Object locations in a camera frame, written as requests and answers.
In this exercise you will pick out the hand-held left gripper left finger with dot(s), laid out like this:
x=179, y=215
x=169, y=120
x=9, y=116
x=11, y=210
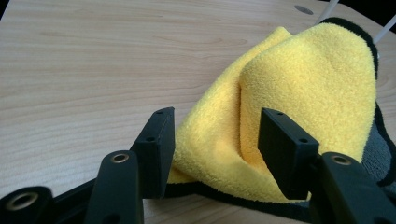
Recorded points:
x=152, y=155

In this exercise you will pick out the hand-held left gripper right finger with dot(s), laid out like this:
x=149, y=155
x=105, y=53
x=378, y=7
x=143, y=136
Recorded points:
x=286, y=155

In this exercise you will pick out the yellow microfibre towel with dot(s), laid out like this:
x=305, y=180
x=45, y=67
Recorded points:
x=311, y=87

